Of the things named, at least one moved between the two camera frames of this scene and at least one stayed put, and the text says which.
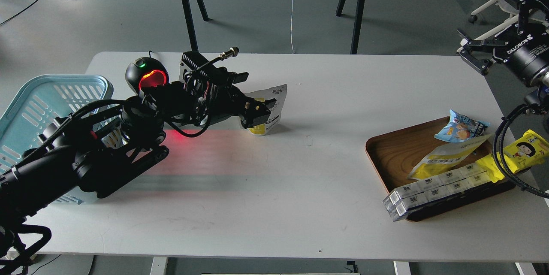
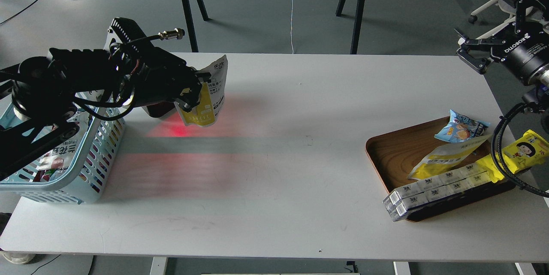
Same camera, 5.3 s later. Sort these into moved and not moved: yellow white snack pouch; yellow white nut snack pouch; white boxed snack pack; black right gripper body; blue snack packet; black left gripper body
Moved: yellow white nut snack pouch; black left gripper body
Not moved: white boxed snack pack; black right gripper body; yellow white snack pouch; blue snack packet
